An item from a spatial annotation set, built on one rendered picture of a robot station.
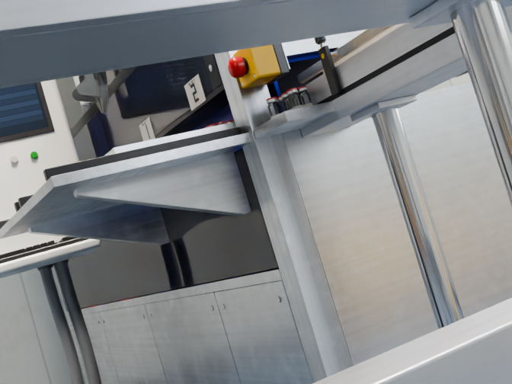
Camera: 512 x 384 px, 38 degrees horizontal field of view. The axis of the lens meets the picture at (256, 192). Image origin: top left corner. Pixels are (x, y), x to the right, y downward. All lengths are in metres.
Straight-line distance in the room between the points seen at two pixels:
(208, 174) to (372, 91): 0.40
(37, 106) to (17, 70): 1.84
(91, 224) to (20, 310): 2.42
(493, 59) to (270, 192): 0.80
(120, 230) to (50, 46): 1.45
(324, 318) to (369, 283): 0.13
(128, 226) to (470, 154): 0.88
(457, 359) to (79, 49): 0.37
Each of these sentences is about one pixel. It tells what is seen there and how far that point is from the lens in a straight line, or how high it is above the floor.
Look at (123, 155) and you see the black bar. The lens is 1.41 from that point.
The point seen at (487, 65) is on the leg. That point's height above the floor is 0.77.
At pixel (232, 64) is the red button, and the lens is 1.42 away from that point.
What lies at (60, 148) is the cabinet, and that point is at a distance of 2.38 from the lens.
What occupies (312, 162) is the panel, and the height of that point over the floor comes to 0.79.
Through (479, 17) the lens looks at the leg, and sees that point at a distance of 0.75.
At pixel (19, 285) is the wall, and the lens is 4.35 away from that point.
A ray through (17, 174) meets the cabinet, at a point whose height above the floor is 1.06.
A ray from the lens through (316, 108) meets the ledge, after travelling 1.39.
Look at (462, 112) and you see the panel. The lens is 1.79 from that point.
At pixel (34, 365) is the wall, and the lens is 4.34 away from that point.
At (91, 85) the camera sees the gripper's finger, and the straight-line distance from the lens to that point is 1.49.
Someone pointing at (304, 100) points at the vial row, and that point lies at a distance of 1.43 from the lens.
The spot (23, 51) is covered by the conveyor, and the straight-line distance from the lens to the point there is 0.53.
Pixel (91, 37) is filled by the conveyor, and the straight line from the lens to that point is 0.54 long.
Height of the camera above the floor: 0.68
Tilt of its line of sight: 3 degrees up
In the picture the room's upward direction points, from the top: 17 degrees counter-clockwise
